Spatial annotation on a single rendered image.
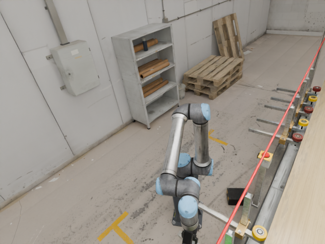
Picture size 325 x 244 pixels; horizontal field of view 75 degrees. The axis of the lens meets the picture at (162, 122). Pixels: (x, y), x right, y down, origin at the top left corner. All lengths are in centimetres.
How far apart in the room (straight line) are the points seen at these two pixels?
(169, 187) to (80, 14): 261
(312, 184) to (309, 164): 19
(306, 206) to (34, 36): 303
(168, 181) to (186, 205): 17
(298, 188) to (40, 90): 289
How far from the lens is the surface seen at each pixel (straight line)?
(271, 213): 193
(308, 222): 163
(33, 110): 312
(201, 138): 159
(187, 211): 105
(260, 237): 149
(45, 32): 304
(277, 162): 218
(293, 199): 170
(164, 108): 401
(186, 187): 114
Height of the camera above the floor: 221
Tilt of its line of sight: 35 degrees down
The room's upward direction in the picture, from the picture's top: 9 degrees counter-clockwise
